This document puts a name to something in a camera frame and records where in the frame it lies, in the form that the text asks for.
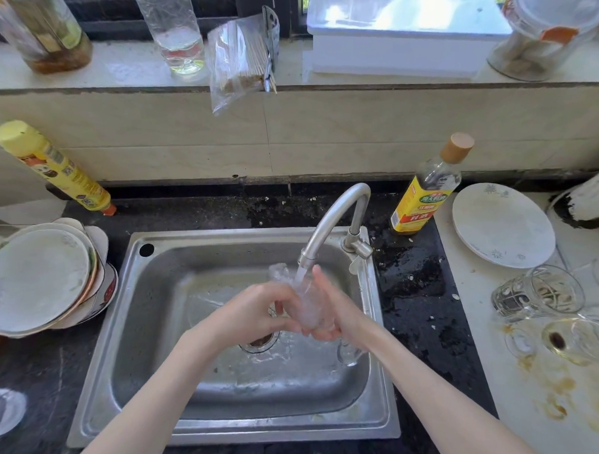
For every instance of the person's right hand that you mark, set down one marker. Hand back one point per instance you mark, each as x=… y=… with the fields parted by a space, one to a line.
x=349 y=318

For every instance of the person's left hand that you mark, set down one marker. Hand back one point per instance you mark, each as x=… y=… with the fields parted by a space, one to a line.
x=244 y=317

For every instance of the person's left fingers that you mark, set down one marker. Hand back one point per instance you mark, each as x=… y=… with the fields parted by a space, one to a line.
x=282 y=301

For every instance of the person's right thumb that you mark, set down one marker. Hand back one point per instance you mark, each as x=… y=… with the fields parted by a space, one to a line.
x=323 y=285

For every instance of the clear drinking glass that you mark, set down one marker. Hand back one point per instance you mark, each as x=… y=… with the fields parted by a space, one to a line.
x=307 y=307

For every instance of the person's left forearm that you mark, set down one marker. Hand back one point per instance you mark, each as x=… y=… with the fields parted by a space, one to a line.
x=153 y=401

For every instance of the person's right forearm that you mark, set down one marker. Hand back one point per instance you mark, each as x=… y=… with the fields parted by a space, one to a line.
x=433 y=396

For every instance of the sink drain strainer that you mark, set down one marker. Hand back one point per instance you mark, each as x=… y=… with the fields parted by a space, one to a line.
x=261 y=341

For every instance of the curved metal faucet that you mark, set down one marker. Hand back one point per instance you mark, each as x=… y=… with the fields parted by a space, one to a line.
x=329 y=223

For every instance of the clear glass in sink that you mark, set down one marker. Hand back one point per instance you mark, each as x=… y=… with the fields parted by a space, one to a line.
x=351 y=355

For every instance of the stainless steel sink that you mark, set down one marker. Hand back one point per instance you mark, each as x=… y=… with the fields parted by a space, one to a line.
x=187 y=375

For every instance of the cooking wine bottle yellow label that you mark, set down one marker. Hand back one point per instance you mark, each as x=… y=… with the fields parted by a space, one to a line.
x=423 y=195

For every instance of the white plate red print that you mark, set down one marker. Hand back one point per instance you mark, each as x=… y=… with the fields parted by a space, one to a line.
x=106 y=295

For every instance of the white oval floral plate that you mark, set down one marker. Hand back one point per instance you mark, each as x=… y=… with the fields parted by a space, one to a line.
x=503 y=224

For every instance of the plain white plate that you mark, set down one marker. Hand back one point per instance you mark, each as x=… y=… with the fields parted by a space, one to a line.
x=96 y=241

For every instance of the small clear glass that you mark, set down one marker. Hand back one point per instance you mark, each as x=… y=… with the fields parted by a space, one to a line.
x=520 y=343

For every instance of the clear glass tumbler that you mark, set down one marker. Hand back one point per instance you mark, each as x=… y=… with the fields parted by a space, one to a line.
x=537 y=292

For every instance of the bag of bamboo skewers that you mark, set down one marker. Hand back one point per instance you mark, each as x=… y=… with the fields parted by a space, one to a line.
x=239 y=60

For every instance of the white plate brown rim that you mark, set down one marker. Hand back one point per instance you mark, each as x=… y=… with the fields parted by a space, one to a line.
x=34 y=280

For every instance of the stained wine glass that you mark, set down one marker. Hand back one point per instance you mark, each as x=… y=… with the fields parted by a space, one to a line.
x=575 y=340

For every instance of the yellow spray can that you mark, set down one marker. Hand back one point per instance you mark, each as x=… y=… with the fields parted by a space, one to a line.
x=57 y=166

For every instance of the white plastic lidded box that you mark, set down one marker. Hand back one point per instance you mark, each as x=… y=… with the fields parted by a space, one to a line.
x=403 y=32

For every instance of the white paper roll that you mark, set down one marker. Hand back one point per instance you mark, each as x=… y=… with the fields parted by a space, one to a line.
x=590 y=197

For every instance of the clear plastic bottle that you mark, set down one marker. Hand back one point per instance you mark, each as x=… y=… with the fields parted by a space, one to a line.
x=172 y=32

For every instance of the clear glass lid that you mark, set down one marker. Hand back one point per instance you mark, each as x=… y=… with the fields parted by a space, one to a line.
x=6 y=412

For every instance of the glass jar orange clip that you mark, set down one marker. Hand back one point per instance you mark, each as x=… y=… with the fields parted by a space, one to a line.
x=542 y=27

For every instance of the jar of brown pickles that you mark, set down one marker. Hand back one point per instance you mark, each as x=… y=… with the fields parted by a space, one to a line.
x=42 y=32

